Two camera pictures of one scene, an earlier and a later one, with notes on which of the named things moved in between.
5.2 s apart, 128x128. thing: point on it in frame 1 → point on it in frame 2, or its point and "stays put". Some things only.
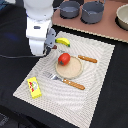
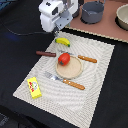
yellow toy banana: [63, 40] stays put
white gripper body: [41, 37] → [55, 14]
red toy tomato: [64, 59] stays put
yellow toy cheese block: [34, 88] stays put
